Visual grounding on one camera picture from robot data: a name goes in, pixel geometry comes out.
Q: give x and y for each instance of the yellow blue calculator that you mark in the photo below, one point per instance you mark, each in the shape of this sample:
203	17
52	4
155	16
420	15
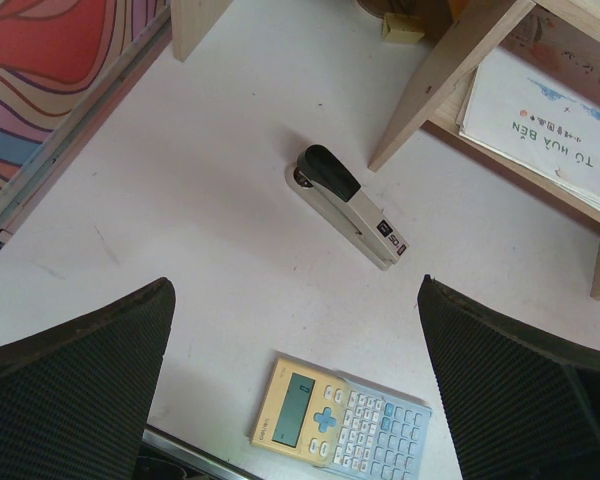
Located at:
341	425

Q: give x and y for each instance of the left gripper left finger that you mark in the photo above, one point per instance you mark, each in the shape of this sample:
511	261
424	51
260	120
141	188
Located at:
75	398

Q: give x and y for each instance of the wooden bookshelf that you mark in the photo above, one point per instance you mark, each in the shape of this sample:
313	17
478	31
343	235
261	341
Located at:
386	93

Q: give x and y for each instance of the spiral notebook under shelf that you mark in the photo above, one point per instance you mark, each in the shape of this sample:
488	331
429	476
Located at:
521	113

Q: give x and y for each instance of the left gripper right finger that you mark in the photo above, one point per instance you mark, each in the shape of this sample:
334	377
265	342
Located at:
520	403

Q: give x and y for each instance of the white black stapler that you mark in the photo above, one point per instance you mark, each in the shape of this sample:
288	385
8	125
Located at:
324	183

